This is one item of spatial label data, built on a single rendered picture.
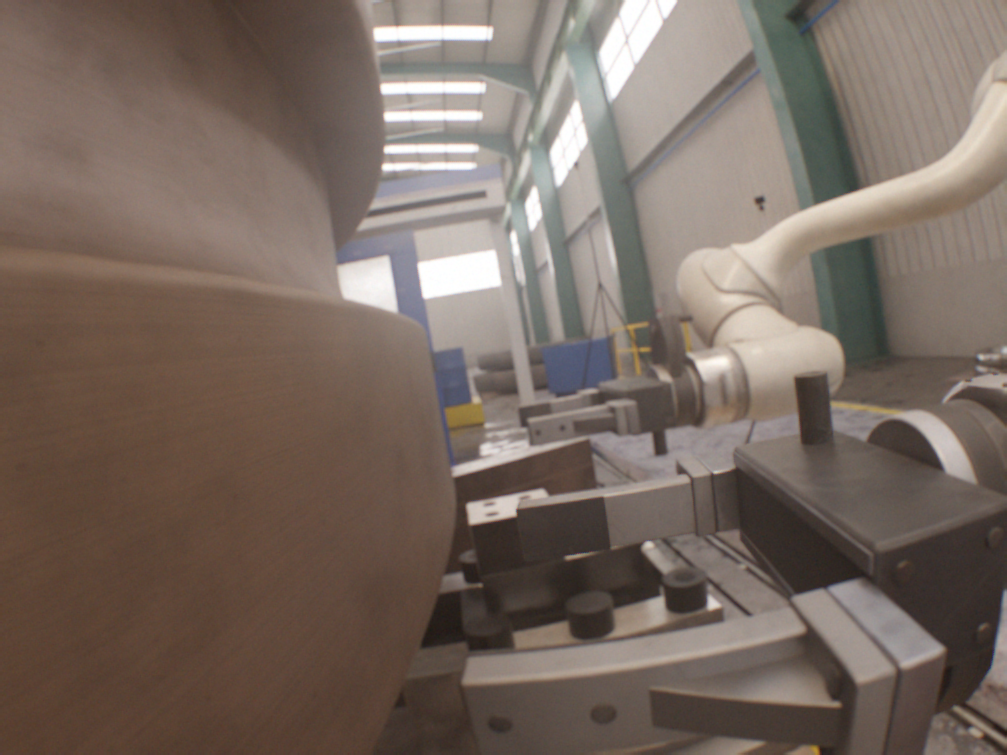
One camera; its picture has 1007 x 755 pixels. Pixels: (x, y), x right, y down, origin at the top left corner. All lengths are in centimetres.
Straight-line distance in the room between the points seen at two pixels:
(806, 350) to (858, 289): 843
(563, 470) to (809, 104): 819
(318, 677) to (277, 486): 9
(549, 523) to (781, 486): 11
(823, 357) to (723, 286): 16
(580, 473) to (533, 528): 183
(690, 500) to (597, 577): 58
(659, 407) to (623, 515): 32
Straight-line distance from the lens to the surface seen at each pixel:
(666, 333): 61
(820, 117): 953
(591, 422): 53
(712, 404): 62
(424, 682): 75
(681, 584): 77
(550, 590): 83
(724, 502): 26
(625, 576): 85
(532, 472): 197
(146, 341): 20
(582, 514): 25
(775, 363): 64
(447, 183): 496
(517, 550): 80
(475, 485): 187
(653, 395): 57
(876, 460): 22
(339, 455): 32
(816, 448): 24
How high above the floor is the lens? 107
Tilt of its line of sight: 3 degrees down
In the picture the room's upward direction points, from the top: 10 degrees counter-clockwise
